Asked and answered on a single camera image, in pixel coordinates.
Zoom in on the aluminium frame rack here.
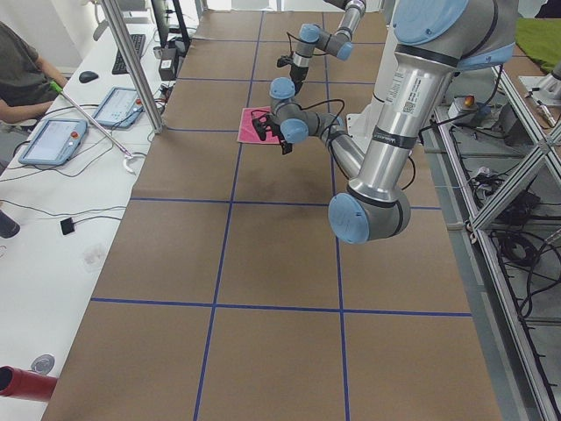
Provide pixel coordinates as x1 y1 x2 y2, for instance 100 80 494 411
425 57 560 420

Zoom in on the far teach pendant tablet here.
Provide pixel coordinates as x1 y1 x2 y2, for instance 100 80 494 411
93 87 144 130

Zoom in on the seated person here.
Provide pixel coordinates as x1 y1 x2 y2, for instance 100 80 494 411
1 22 67 124

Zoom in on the aluminium frame post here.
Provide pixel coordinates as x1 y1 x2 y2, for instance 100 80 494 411
100 0 163 134

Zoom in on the near teach pendant tablet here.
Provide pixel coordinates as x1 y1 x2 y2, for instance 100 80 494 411
18 118 88 166

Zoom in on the black computer mouse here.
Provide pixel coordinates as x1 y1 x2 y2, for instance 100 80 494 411
79 71 99 83

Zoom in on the pink and grey towel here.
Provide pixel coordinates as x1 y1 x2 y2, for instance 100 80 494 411
237 106 279 145

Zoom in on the teach pendant tablet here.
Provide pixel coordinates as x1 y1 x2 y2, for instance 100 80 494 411
18 118 88 166
93 87 144 130

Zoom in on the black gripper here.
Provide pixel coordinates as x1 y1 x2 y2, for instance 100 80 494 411
260 114 292 155
292 64 308 90

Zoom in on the black keyboard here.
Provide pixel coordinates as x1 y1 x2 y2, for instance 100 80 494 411
111 33 146 75

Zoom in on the metal rod with green handle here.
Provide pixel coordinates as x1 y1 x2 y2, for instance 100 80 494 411
49 81 135 173

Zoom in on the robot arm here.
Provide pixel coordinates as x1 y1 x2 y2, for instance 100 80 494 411
289 0 366 93
269 1 518 244

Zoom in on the red cylinder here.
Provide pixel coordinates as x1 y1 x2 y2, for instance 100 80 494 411
1 366 58 402

